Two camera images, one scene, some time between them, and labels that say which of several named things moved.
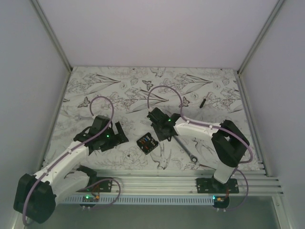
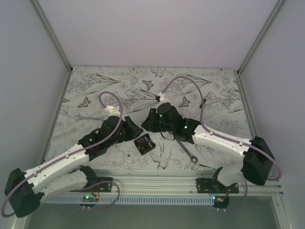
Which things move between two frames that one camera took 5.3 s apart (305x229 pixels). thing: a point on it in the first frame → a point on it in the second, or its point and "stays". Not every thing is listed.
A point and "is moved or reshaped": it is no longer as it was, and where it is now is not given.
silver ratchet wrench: x=193 y=159 stays
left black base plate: x=104 y=186 stays
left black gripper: x=117 y=138 → x=133 y=130
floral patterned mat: x=126 y=95 stays
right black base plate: x=211 y=185 stays
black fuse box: x=147 y=142 is moved or reshaped
